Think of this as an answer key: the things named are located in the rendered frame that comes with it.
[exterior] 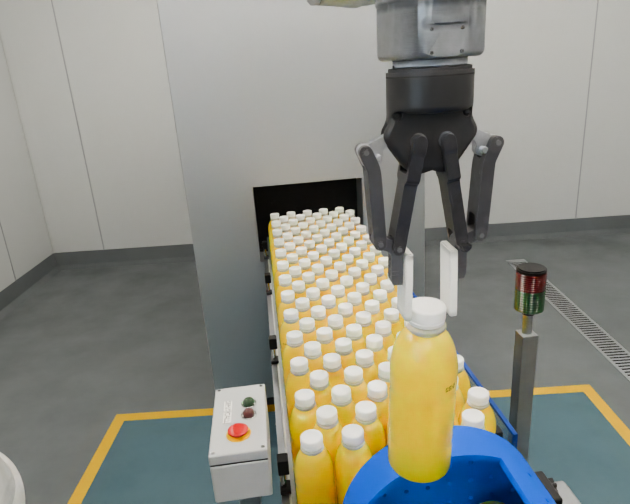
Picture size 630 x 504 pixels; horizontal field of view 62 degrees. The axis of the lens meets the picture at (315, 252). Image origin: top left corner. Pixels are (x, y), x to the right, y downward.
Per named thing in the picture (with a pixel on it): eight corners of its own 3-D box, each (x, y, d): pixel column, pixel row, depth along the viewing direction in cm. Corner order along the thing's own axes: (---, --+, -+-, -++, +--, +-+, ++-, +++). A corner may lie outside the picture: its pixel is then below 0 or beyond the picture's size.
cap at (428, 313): (398, 320, 54) (398, 304, 53) (423, 308, 56) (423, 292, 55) (428, 335, 51) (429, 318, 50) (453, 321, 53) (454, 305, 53)
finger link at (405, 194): (431, 137, 45) (416, 135, 45) (406, 259, 49) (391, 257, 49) (418, 132, 49) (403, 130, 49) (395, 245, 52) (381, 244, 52)
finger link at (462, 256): (449, 226, 51) (479, 222, 51) (449, 274, 53) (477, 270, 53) (455, 230, 50) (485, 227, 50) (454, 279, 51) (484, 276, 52)
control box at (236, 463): (215, 503, 91) (207, 455, 88) (221, 429, 110) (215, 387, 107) (273, 495, 92) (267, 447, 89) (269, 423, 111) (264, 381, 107)
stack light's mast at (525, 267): (520, 340, 117) (524, 273, 111) (507, 327, 123) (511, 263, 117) (547, 337, 117) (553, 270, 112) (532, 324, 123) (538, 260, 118)
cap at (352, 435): (340, 445, 91) (339, 437, 90) (344, 431, 94) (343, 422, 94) (362, 448, 90) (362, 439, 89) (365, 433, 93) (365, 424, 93)
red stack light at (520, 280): (523, 295, 113) (524, 278, 112) (509, 283, 119) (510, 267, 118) (551, 292, 114) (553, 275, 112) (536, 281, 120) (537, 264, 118)
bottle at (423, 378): (375, 459, 61) (376, 318, 54) (415, 431, 65) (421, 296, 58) (423, 496, 56) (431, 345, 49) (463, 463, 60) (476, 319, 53)
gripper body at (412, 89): (392, 66, 41) (393, 182, 44) (496, 59, 42) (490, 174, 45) (371, 66, 48) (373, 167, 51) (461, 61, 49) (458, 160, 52)
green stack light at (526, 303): (521, 316, 115) (523, 295, 113) (508, 304, 121) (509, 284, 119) (549, 313, 115) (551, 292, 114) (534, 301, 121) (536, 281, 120)
